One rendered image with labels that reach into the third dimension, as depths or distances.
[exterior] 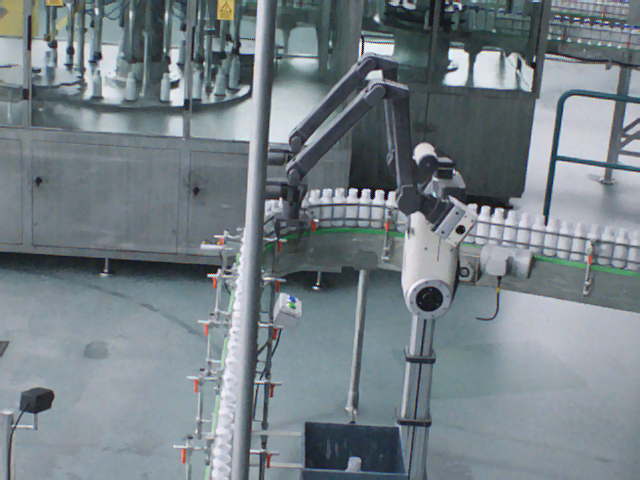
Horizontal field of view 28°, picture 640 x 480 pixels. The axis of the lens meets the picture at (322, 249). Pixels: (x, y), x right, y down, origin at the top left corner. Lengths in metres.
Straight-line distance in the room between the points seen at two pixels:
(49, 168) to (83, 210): 0.31
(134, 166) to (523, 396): 2.58
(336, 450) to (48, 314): 3.40
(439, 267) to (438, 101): 4.94
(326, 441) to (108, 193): 3.72
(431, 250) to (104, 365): 2.66
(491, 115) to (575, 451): 3.78
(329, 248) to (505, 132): 3.90
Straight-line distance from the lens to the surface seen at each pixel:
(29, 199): 7.68
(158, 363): 6.72
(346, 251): 5.81
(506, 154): 9.53
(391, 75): 4.61
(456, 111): 9.40
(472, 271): 5.61
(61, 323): 7.18
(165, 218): 7.60
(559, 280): 5.70
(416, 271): 4.50
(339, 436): 4.15
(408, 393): 4.74
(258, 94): 1.39
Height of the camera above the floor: 2.84
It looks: 20 degrees down
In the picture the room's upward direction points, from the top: 4 degrees clockwise
